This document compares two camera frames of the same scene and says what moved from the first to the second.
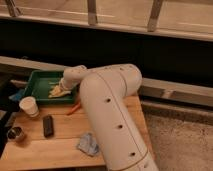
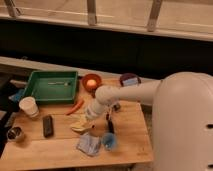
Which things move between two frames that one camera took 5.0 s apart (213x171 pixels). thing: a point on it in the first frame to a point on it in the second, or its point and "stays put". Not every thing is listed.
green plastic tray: x=39 y=81 stays put
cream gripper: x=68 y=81 to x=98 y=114
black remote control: x=48 y=126 stays put
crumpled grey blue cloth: x=88 y=145 stays put
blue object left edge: x=17 y=97 stays put
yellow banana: x=57 y=91 to x=83 y=125
